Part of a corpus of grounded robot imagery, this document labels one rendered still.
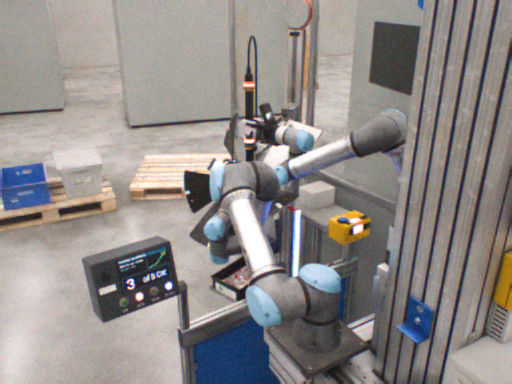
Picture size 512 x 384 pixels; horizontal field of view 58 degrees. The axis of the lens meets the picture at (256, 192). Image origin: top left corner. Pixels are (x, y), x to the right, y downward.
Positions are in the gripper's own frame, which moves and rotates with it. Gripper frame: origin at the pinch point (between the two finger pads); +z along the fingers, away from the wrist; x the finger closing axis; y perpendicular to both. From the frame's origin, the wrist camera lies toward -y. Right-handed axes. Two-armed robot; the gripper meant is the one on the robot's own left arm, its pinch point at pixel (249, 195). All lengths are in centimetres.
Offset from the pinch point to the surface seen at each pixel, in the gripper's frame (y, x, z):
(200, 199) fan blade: 34.8, 11.9, 20.5
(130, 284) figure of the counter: 14, 0, -72
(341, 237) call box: -38.4, 20.5, 5.4
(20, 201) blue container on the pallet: 274, 68, 125
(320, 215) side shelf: -19, 34, 55
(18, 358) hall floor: 151, 103, -16
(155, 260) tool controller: 9, -4, -63
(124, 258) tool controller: 15, -8, -70
